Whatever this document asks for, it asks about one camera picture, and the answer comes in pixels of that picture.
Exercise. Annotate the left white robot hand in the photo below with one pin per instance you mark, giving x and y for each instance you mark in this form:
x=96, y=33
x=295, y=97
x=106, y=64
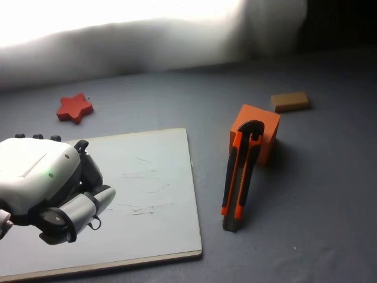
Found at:
x=32, y=165

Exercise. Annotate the orange black utility knife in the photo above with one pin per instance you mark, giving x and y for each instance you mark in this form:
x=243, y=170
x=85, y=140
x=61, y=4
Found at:
x=235, y=182

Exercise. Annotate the red star block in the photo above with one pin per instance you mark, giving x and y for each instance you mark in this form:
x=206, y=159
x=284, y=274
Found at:
x=73, y=109

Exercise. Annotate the white paper board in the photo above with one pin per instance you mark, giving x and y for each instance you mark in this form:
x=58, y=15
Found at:
x=147, y=224

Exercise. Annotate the white fabric backdrop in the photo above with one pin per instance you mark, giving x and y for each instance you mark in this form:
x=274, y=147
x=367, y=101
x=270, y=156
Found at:
x=117, y=44

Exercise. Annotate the orange cube block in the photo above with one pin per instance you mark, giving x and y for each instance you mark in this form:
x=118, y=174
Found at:
x=260, y=115

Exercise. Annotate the grey table cloth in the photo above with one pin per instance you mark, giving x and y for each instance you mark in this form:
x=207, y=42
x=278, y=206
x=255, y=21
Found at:
x=294, y=206

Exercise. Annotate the tan wooden rectangular block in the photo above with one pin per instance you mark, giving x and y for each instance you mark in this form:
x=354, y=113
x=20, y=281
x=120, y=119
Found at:
x=290, y=100

